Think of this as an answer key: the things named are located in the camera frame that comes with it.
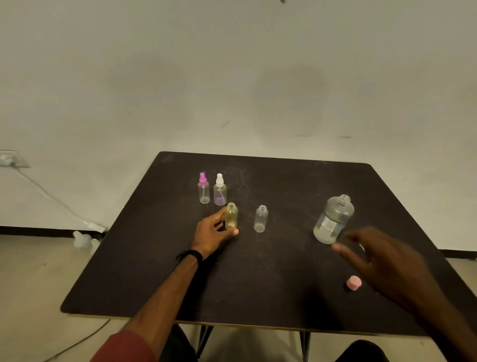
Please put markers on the person's right hand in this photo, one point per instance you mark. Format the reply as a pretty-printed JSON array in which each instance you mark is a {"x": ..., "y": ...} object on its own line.
[{"x": 395, "y": 268}]

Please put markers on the person's left hand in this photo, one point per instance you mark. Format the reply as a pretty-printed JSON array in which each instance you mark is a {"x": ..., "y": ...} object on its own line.
[{"x": 206, "y": 236}]

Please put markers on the small yellow bottle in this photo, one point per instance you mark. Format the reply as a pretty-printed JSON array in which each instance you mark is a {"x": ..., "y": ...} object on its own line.
[{"x": 231, "y": 216}]

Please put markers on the small clear bottle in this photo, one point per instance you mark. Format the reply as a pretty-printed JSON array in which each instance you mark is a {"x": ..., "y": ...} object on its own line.
[
  {"x": 261, "y": 222},
  {"x": 204, "y": 195}
]

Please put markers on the small purple-tinted bottle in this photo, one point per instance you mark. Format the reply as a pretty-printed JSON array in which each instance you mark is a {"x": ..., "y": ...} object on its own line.
[{"x": 220, "y": 197}]

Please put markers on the pink round cap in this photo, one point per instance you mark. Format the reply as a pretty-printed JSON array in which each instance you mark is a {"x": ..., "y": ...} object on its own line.
[{"x": 354, "y": 283}]

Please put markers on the large clear plastic bottle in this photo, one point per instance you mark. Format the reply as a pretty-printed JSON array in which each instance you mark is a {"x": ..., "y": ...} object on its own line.
[{"x": 331, "y": 222}]

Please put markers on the person's left forearm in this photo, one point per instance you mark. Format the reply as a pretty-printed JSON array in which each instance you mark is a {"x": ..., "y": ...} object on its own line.
[{"x": 164, "y": 302}]

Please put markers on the person's right leg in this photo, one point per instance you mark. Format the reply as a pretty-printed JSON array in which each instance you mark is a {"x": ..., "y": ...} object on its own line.
[{"x": 363, "y": 354}]

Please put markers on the black wristband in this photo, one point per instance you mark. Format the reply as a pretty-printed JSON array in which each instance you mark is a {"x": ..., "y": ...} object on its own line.
[{"x": 193, "y": 254}]

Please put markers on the black table leg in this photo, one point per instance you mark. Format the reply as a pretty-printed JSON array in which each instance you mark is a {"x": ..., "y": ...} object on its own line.
[
  {"x": 203, "y": 341},
  {"x": 305, "y": 347}
]

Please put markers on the white plastic floor object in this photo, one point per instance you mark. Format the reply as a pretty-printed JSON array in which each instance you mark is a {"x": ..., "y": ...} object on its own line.
[{"x": 82, "y": 242}]

